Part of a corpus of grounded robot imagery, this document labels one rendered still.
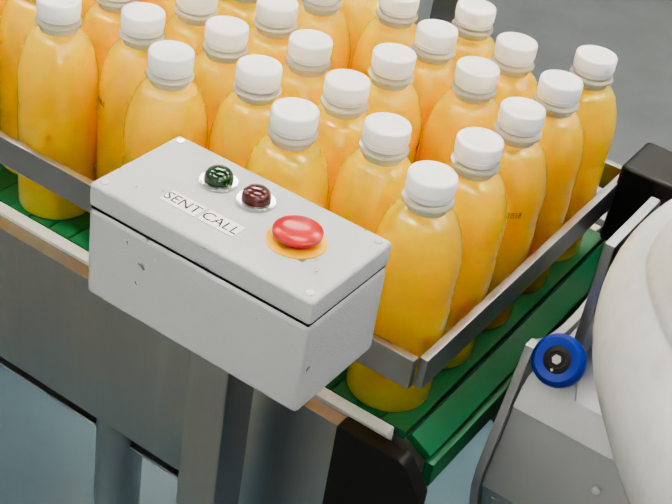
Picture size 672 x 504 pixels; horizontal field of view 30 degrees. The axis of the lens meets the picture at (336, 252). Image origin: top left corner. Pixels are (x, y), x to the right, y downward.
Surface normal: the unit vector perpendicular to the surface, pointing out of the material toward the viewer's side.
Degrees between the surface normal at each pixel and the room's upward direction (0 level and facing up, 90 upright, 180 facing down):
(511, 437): 70
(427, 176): 0
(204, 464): 90
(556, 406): 52
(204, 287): 90
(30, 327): 90
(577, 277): 30
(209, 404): 90
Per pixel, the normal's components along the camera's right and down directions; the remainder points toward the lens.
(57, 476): 0.14, -0.80
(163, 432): -0.56, 0.41
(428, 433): 0.53, -0.49
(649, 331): -0.84, -0.44
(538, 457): -0.48, 0.12
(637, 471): -0.99, 0.00
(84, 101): 0.79, 0.44
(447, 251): 0.57, 0.30
